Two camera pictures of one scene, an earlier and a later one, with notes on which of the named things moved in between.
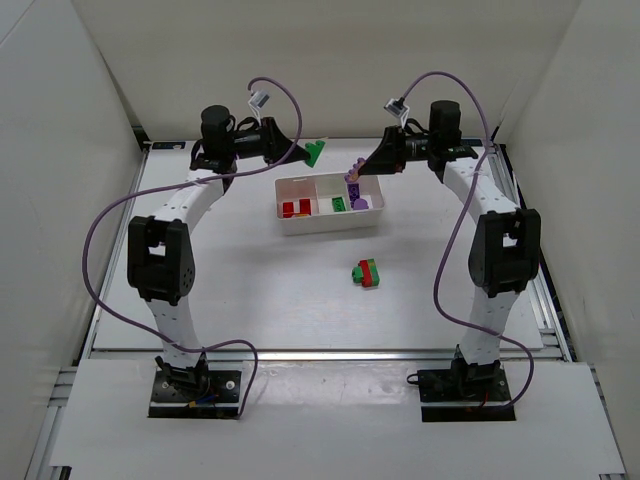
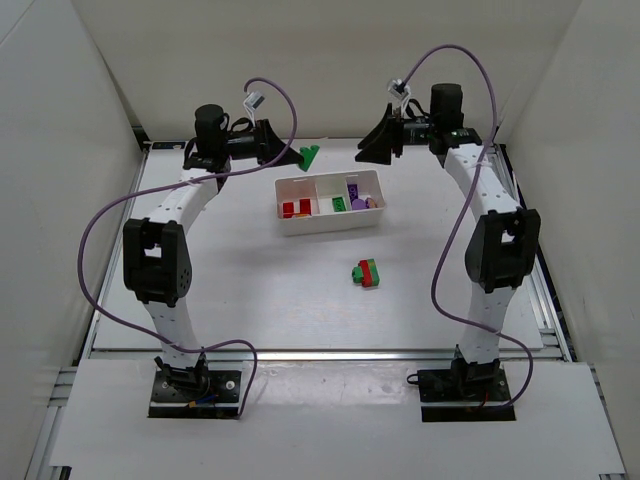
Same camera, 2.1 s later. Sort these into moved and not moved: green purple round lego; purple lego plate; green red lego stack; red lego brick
Moved: green purple round lego
Not moved: red lego brick; green red lego stack; purple lego plate
